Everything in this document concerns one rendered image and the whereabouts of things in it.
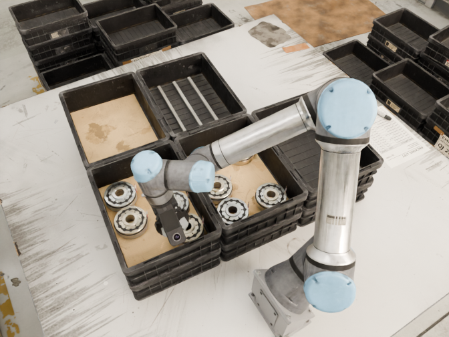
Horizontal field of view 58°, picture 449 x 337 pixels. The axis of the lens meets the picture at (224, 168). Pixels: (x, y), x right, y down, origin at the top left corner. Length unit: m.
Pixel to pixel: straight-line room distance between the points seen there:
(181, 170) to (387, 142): 1.09
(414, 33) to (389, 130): 1.37
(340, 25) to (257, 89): 1.95
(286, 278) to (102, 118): 0.94
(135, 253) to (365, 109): 0.79
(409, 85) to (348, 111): 1.84
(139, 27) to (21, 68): 1.11
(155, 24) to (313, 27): 1.48
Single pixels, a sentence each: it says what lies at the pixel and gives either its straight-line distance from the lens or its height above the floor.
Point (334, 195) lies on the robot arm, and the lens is 0.93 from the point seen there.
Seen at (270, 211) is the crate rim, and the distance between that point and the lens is 1.23.
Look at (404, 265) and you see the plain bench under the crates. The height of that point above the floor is 0.70.
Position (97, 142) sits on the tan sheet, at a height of 0.83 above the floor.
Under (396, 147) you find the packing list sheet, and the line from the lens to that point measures 1.84.
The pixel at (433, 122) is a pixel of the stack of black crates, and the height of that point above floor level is 0.49.
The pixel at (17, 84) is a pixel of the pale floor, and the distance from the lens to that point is 3.34.
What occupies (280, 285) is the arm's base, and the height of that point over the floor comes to 0.90.
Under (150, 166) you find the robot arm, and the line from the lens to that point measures 0.96.
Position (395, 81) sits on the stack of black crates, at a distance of 2.70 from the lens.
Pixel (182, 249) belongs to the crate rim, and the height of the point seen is 0.93.
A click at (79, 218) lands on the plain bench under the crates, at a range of 1.56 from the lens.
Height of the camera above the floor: 1.97
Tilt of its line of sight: 52 degrees down
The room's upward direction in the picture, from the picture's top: 2 degrees clockwise
